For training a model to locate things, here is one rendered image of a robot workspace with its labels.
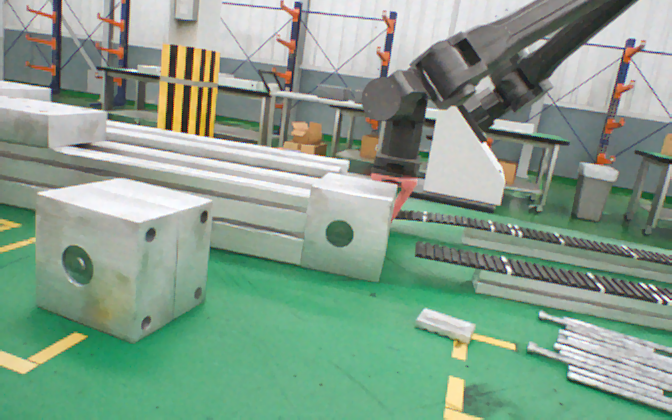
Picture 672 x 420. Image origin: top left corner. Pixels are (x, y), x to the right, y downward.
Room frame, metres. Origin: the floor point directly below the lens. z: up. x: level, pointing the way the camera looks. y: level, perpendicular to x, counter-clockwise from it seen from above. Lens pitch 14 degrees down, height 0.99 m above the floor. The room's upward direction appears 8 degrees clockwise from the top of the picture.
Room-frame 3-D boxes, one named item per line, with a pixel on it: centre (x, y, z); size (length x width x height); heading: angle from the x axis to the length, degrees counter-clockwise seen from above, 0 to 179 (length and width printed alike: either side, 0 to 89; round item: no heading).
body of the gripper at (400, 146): (0.74, -0.08, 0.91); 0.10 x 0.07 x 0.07; 172
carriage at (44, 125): (0.62, 0.42, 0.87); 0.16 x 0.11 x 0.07; 82
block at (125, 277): (0.39, 0.16, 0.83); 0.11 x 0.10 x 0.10; 162
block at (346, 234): (0.57, -0.02, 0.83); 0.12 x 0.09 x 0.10; 172
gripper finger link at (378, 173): (0.72, -0.08, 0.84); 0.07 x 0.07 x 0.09; 82
